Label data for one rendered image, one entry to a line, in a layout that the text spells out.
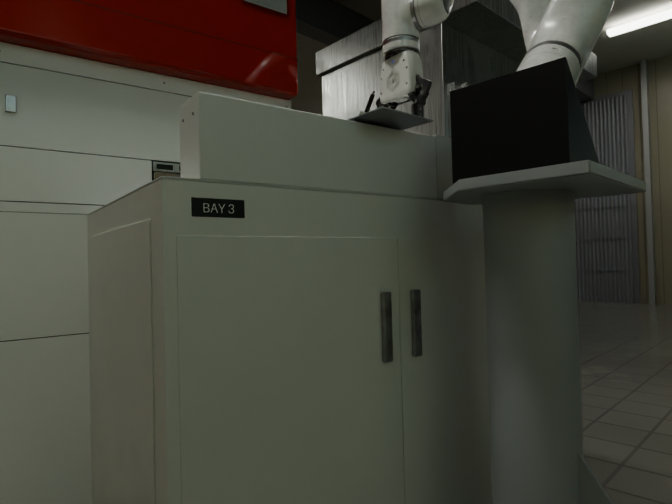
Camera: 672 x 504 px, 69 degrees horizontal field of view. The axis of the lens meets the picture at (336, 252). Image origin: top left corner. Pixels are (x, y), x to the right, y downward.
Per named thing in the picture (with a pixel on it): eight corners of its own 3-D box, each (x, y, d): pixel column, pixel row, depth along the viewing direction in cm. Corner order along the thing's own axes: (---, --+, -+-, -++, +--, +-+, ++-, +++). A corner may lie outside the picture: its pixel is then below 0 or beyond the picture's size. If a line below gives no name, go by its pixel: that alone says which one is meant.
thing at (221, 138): (179, 187, 84) (177, 106, 85) (407, 203, 117) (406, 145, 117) (199, 178, 77) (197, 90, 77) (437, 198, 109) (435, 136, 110)
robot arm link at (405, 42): (373, 46, 112) (373, 59, 112) (400, 31, 105) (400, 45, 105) (400, 54, 117) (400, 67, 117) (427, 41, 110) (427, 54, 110)
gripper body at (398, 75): (373, 56, 113) (375, 104, 113) (405, 40, 105) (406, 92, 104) (397, 63, 117) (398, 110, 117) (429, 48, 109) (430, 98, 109)
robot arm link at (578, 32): (565, 104, 105) (588, 50, 117) (608, 22, 90) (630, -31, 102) (511, 86, 108) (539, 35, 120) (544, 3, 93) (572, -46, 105)
